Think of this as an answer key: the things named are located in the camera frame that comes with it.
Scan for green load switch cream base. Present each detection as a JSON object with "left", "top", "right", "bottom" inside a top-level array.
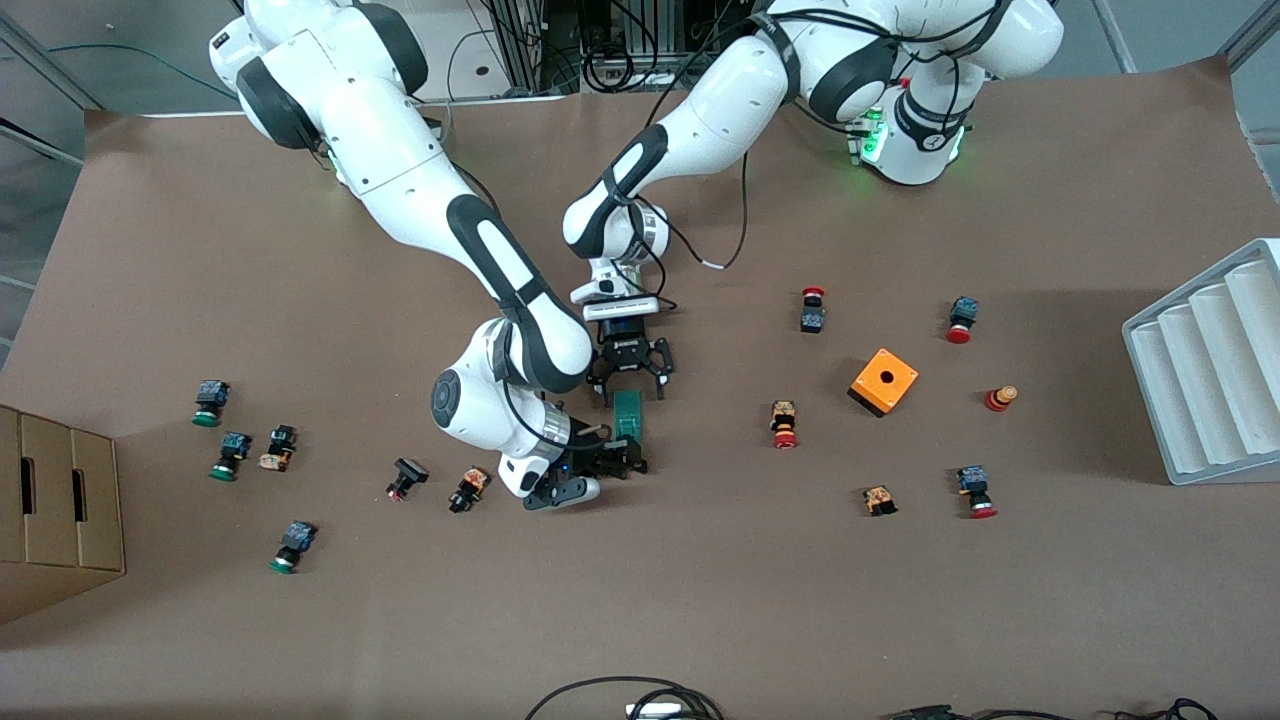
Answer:
[{"left": 610, "top": 388, "right": 649, "bottom": 451}]

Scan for black square button red stem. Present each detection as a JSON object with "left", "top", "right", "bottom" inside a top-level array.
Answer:
[{"left": 386, "top": 457, "right": 430, "bottom": 503}]

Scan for green push button blue block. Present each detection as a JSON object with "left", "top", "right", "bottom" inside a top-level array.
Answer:
[
  {"left": 192, "top": 380, "right": 231, "bottom": 428},
  {"left": 268, "top": 520, "right": 319, "bottom": 575},
  {"left": 208, "top": 432, "right": 253, "bottom": 482}
]

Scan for brown cardboard box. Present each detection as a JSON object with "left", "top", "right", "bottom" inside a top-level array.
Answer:
[{"left": 0, "top": 405, "right": 127, "bottom": 626}]

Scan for grey ribbed plastic tray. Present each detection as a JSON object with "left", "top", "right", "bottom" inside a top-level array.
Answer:
[{"left": 1121, "top": 238, "right": 1280, "bottom": 487}]

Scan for black selector switch orange block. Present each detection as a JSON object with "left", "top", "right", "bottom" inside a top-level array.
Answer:
[{"left": 448, "top": 466, "right": 492, "bottom": 515}]

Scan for black looped cable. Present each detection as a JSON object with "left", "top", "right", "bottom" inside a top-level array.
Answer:
[{"left": 524, "top": 676, "right": 726, "bottom": 720}]

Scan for orange button enclosure box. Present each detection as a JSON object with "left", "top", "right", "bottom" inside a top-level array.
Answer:
[{"left": 848, "top": 347, "right": 920, "bottom": 419}]

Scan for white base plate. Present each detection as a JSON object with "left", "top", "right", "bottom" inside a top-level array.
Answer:
[{"left": 415, "top": 0, "right": 571, "bottom": 106}]

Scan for aluminium rack with cables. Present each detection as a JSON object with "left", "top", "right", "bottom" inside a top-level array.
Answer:
[{"left": 480, "top": 0, "right": 771, "bottom": 96}]

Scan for black cable bundle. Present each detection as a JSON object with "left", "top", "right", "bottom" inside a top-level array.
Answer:
[{"left": 880, "top": 697, "right": 1221, "bottom": 720}]

